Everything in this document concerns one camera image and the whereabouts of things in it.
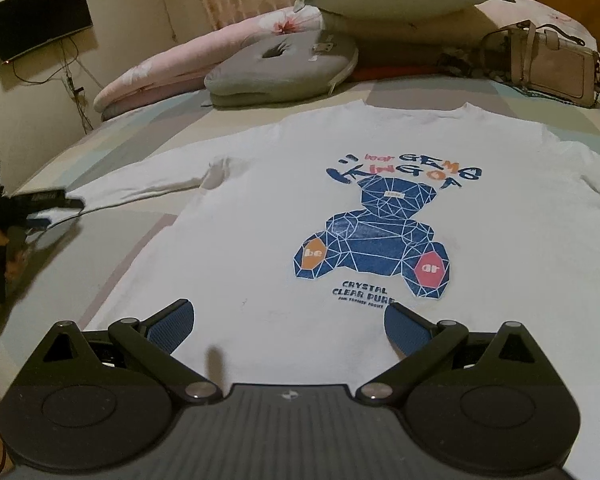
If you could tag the black wall television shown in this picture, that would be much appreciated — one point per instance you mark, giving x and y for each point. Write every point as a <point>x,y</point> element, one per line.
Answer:
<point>40,20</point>

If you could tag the white printed shirt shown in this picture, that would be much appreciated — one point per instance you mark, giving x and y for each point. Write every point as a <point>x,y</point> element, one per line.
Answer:
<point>255,240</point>

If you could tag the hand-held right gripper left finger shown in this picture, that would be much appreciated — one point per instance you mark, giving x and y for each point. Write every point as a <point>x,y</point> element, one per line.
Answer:
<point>172,329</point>

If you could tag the red cloth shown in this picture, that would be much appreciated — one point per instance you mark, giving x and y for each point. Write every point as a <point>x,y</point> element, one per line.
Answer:
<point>400,71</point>

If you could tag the pink floral quilt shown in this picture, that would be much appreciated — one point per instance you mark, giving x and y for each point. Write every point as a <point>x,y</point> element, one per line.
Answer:
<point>160,70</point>

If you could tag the grey round cushion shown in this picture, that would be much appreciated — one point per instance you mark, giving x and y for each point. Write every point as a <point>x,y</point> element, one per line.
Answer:
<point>280,70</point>

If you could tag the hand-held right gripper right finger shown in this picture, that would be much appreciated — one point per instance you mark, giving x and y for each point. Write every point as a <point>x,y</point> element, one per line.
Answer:
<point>405,331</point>

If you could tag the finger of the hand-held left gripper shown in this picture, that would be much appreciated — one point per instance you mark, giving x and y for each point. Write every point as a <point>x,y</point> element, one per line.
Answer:
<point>55,199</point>
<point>50,219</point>

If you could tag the pink handbag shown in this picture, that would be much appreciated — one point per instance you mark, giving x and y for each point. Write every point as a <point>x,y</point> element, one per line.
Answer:
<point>555,70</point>

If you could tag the cream green pillow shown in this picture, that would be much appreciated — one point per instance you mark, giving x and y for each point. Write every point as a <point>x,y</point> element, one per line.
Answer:
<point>405,35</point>

